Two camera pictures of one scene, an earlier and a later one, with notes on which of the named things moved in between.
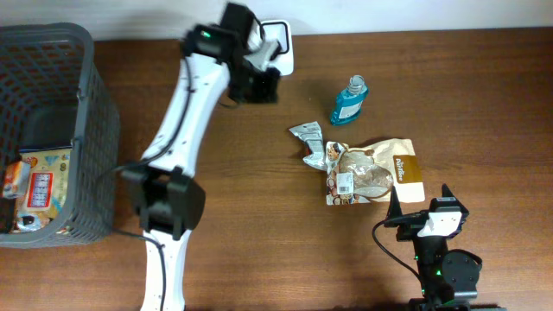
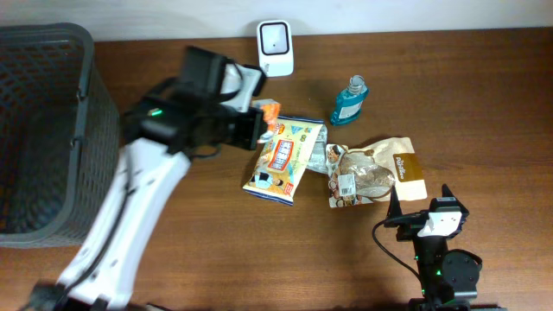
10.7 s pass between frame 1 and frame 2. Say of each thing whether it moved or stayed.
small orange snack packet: moved
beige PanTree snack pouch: stayed
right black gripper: stayed
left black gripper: moved
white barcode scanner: stayed
